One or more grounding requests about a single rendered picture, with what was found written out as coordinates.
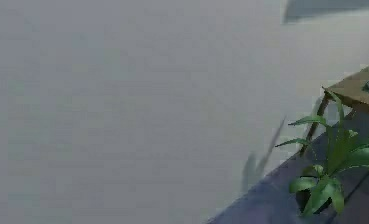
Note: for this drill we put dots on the green house plant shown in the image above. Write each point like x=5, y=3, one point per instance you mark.
x=337, y=156

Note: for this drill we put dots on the brown wooden table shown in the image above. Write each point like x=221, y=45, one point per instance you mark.
x=353, y=88

